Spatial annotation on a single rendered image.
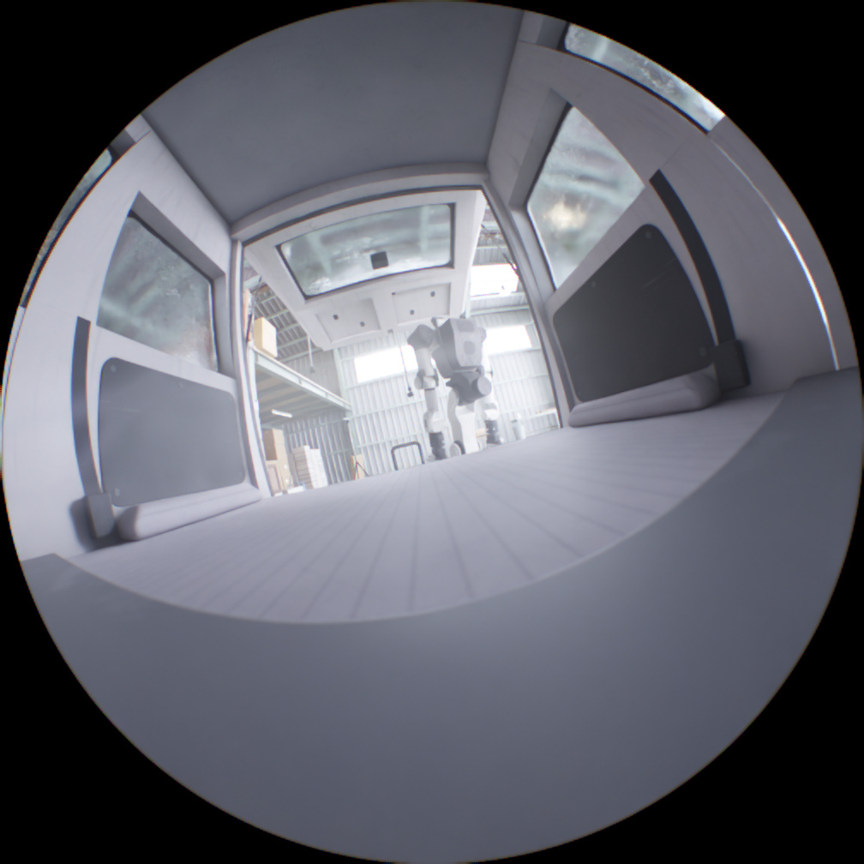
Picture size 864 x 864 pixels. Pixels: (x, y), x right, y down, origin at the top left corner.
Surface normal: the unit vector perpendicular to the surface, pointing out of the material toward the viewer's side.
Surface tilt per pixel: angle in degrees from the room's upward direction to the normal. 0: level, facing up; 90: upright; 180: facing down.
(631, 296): 90
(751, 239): 91
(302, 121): 178
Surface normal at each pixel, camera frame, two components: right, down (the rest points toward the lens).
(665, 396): -0.97, -0.24
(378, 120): 0.19, 0.98
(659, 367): -0.97, 0.23
